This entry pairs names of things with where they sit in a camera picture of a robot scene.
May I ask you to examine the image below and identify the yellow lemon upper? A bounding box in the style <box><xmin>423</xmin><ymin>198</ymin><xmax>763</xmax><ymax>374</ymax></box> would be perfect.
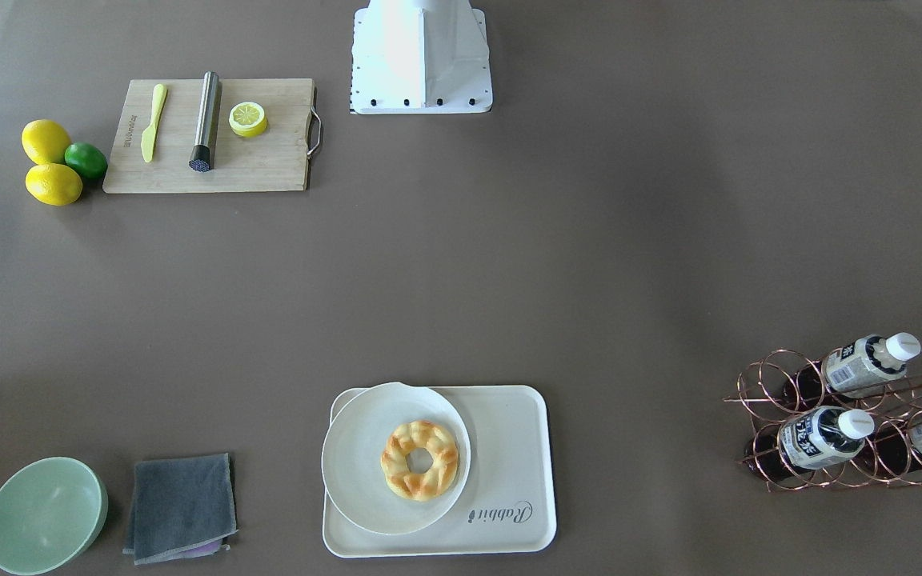
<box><xmin>21</xmin><ymin>119</ymin><xmax>72</xmax><ymax>165</ymax></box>

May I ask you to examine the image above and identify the grey folded cloth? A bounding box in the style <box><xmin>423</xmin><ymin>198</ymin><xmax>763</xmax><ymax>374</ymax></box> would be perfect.
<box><xmin>123</xmin><ymin>453</ymin><xmax>238</xmax><ymax>565</ymax></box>

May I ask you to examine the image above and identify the yellow plastic knife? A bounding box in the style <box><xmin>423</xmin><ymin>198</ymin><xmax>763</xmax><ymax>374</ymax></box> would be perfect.
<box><xmin>140</xmin><ymin>83</ymin><xmax>168</xmax><ymax>163</ymax></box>

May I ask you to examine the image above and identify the yellow lemon lower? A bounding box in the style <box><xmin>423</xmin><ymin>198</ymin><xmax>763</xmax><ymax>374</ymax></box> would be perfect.
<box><xmin>25</xmin><ymin>163</ymin><xmax>83</xmax><ymax>206</ymax></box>

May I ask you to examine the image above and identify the wooden cutting board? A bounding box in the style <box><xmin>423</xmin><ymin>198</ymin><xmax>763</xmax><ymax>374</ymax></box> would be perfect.
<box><xmin>102</xmin><ymin>78</ymin><xmax>315</xmax><ymax>194</ymax></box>

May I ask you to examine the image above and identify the tea bottle rack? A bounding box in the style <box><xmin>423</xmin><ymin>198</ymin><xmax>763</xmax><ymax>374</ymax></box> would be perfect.
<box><xmin>776</xmin><ymin>332</ymin><xmax>922</xmax><ymax>411</ymax></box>

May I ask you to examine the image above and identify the half lemon slice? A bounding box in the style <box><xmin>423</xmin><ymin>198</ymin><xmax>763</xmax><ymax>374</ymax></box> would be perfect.
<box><xmin>228</xmin><ymin>102</ymin><xmax>268</xmax><ymax>138</ymax></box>

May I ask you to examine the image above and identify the steel muddler cylinder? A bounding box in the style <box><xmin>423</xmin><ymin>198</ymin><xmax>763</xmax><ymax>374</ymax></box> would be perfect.
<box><xmin>189</xmin><ymin>70</ymin><xmax>221</xmax><ymax>174</ymax></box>

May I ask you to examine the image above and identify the tea bottle lower middle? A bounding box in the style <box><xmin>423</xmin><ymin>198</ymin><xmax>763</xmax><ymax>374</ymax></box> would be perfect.
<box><xmin>745</xmin><ymin>406</ymin><xmax>876</xmax><ymax>482</ymax></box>

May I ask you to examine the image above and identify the braided ring bread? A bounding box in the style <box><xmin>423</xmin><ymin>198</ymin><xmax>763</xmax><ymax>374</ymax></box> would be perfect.
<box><xmin>380</xmin><ymin>420</ymin><xmax>459</xmax><ymax>501</ymax></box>

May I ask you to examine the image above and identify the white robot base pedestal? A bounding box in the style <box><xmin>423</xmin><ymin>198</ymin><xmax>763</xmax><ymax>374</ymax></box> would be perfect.
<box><xmin>349</xmin><ymin>1</ymin><xmax>494</xmax><ymax>114</ymax></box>

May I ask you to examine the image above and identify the green bowl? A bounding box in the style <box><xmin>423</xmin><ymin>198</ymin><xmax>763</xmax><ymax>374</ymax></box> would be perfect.
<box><xmin>0</xmin><ymin>457</ymin><xmax>109</xmax><ymax>575</ymax></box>

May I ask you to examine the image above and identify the cream serving tray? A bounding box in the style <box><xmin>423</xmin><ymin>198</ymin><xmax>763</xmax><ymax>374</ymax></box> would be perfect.
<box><xmin>323</xmin><ymin>384</ymin><xmax>556</xmax><ymax>558</ymax></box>

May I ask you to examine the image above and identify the yellow lemon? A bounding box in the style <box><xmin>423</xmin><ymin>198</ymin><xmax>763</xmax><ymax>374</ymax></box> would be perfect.
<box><xmin>21</xmin><ymin>119</ymin><xmax>72</xmax><ymax>165</ymax></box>
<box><xmin>25</xmin><ymin>163</ymin><xmax>83</xmax><ymax>206</ymax></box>

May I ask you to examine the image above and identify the green lime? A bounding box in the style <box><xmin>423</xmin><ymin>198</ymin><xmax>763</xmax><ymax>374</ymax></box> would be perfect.
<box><xmin>63</xmin><ymin>142</ymin><xmax>107</xmax><ymax>180</ymax></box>

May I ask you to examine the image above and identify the copper wire bottle rack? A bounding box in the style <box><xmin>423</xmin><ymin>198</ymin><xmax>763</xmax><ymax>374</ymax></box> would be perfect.
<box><xmin>724</xmin><ymin>350</ymin><xmax>922</xmax><ymax>492</ymax></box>

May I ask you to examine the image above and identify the white round plate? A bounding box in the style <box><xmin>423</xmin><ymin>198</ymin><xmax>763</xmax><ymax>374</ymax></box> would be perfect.
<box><xmin>322</xmin><ymin>382</ymin><xmax>471</xmax><ymax>535</ymax></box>

